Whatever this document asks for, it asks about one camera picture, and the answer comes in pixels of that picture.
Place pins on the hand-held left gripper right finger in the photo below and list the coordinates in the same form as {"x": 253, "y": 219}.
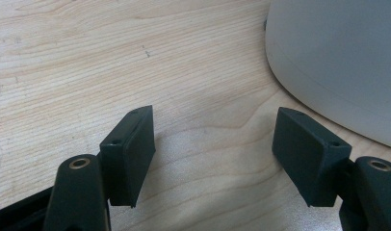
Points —
{"x": 307, "y": 160}

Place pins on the grey-white pedal trash can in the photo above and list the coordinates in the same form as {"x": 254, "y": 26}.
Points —
{"x": 338, "y": 57}

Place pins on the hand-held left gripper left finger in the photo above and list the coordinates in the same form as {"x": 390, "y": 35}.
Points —
{"x": 129, "y": 160}

